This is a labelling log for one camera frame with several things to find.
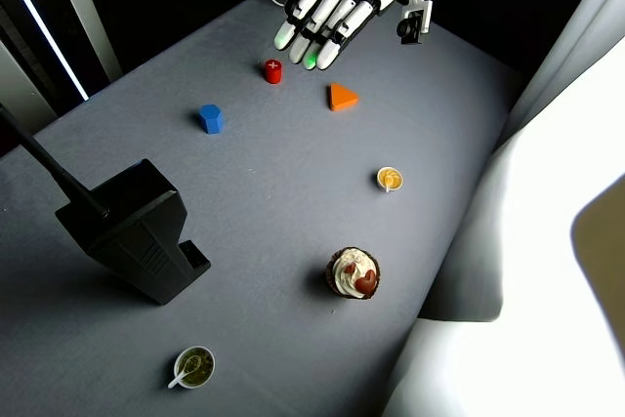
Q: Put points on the black walkie-talkie radio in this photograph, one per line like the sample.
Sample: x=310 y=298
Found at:
x=137 y=226

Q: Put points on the orange triangle block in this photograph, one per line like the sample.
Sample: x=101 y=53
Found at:
x=339 y=97

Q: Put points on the red cylinder block white cross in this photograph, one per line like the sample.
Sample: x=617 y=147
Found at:
x=273 y=72

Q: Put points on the small white coffee cup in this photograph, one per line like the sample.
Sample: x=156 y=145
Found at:
x=389 y=179

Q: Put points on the blue hexagonal block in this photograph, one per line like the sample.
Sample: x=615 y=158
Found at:
x=211 y=119

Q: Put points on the grey table cloth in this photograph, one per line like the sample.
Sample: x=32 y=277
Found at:
x=293 y=192

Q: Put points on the white curtain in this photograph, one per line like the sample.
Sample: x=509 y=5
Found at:
x=537 y=143

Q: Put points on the white pillar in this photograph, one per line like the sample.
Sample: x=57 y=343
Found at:
x=83 y=7

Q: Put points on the toy cupcake with red hearts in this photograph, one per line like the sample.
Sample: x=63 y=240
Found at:
x=354 y=273

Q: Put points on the white light strip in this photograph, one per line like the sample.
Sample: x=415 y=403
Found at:
x=44 y=29

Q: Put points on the beige board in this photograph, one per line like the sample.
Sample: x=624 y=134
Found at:
x=600 y=251

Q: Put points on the white bowl green soup spoon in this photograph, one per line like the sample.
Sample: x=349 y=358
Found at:
x=195 y=367

